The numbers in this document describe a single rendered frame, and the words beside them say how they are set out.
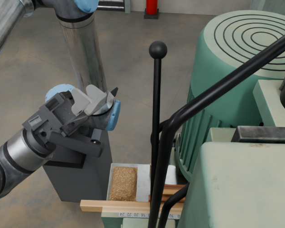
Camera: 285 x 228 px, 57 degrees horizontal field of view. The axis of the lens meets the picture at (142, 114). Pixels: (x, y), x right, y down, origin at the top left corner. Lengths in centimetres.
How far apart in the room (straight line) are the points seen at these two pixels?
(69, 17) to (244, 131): 67
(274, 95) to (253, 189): 11
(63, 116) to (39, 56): 255
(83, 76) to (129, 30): 239
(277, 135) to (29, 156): 47
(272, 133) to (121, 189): 67
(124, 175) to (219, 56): 62
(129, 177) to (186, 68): 203
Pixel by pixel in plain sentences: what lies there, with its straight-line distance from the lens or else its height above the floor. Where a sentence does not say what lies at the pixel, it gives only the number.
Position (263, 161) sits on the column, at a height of 152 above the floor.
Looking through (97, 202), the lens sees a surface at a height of 94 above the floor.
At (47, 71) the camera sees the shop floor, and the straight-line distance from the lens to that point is 287.
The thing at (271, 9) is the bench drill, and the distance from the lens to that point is 278.
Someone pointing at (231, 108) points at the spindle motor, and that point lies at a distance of 37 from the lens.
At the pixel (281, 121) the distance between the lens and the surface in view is 27.
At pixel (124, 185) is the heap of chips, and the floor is 93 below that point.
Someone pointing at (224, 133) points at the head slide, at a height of 142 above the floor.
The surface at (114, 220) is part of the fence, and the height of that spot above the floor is 93.
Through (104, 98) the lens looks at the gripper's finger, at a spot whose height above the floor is 136.
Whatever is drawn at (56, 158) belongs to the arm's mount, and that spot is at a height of 60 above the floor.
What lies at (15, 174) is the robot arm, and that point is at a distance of 63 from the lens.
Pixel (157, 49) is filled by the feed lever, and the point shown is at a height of 143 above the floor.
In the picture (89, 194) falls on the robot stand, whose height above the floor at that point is 15.
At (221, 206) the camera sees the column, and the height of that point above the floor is 152.
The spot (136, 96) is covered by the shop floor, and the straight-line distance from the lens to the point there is 244.
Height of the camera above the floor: 170
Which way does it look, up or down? 48 degrees down
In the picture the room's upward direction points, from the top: straight up
